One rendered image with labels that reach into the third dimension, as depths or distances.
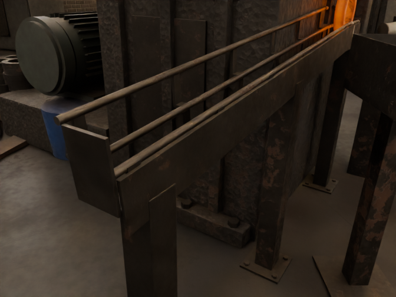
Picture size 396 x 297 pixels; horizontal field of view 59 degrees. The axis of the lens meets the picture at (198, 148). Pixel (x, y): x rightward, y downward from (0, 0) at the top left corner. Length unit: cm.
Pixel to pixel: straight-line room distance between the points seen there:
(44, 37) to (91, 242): 99
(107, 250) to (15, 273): 28
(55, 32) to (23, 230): 90
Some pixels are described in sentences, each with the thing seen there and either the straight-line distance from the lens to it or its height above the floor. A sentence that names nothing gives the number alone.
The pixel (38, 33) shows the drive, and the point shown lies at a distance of 187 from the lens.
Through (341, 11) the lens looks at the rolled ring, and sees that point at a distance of 136.
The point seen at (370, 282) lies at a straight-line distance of 126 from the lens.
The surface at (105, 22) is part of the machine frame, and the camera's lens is 139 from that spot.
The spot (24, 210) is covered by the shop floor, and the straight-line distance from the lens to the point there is 158.
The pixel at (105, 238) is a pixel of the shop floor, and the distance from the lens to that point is 133.
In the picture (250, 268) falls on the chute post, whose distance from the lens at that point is 119.
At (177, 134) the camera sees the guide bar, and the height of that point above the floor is 64.
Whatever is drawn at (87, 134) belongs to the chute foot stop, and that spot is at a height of 67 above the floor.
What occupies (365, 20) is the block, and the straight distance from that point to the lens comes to 164.
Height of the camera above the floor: 82
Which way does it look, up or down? 25 degrees down
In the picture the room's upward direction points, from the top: 1 degrees clockwise
